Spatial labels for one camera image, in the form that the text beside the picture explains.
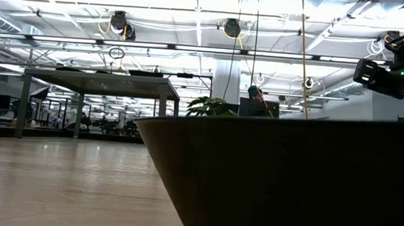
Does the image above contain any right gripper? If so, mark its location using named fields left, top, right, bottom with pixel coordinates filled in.
left=352, top=58, right=382, bottom=86

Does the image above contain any black wavy square mini plate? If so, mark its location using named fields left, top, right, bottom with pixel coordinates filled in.
left=128, top=69, right=164, bottom=79
left=126, top=102, right=404, bottom=226

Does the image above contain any black leaf-shaped mini plate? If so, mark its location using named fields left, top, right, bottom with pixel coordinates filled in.
left=55, top=65, right=85, bottom=73

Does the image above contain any white pillar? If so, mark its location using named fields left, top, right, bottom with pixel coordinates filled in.
left=211, top=59, right=243, bottom=106

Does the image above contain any green potted plant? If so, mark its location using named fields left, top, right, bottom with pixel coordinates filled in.
left=186, top=94, right=242, bottom=121

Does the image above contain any long ceiling light bar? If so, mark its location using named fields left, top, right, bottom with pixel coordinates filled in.
left=0, top=31, right=395, bottom=67

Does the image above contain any black ceiling cable reel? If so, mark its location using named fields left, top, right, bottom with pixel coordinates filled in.
left=384, top=29, right=402, bottom=45
left=223, top=17, right=243, bottom=39
left=107, top=9, right=139, bottom=42

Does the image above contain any yellow hanging cable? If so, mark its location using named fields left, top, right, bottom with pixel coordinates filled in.
left=292, top=0, right=318, bottom=120

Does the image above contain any black hanging cable with coil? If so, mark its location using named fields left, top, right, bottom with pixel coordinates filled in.
left=249, top=0, right=261, bottom=92

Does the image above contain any thin black hanging cable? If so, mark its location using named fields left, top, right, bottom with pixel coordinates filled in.
left=222, top=0, right=245, bottom=102

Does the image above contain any black coiled cable loop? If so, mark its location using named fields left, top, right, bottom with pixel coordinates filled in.
left=107, top=45, right=126, bottom=61

